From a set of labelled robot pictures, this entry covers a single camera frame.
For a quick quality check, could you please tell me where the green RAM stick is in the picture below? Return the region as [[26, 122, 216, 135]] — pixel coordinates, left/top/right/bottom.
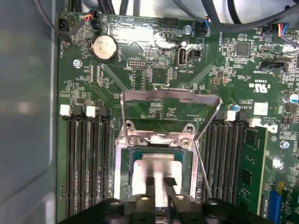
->
[[242, 127, 268, 217]]

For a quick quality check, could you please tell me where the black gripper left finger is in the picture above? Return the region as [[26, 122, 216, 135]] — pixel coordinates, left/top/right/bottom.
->
[[57, 176, 157, 224]]

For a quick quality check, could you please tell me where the black PC case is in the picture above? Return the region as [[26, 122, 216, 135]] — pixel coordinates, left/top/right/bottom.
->
[[0, 0, 299, 224]]

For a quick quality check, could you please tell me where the silver CPU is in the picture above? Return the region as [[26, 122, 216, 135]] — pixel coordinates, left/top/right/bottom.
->
[[129, 149, 189, 199]]

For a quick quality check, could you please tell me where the green motherboard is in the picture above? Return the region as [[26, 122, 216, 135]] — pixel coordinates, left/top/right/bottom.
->
[[56, 10, 299, 224]]

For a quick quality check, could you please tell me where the metal locking lever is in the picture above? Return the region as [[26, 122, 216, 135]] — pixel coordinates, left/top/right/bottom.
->
[[194, 137, 214, 200]]

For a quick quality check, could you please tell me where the blue expansion slot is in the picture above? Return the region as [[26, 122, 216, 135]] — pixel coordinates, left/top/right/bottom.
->
[[267, 190, 283, 224]]

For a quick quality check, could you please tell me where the metal socket cover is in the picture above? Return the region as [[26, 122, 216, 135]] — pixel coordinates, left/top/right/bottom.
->
[[120, 90, 222, 143]]

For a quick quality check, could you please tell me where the internal USB port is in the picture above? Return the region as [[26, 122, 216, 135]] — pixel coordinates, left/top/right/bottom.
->
[[176, 46, 189, 69]]

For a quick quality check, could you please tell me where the silver capacitor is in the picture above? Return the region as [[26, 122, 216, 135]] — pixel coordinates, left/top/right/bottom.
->
[[281, 92, 299, 105]]

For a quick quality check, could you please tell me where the square black chip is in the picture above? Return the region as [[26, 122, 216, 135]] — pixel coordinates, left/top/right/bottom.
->
[[235, 42, 250, 56]]

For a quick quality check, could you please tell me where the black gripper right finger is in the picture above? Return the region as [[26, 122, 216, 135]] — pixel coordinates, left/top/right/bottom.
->
[[163, 177, 271, 224]]

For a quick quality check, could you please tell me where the black fan connector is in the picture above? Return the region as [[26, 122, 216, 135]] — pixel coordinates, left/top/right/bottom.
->
[[57, 17, 71, 42]]

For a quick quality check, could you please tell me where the silver coin battery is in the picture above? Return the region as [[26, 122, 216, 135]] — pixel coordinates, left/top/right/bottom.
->
[[88, 34, 119, 63]]

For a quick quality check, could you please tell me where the CPU socket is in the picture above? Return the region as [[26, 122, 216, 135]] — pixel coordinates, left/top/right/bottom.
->
[[114, 130, 201, 203]]

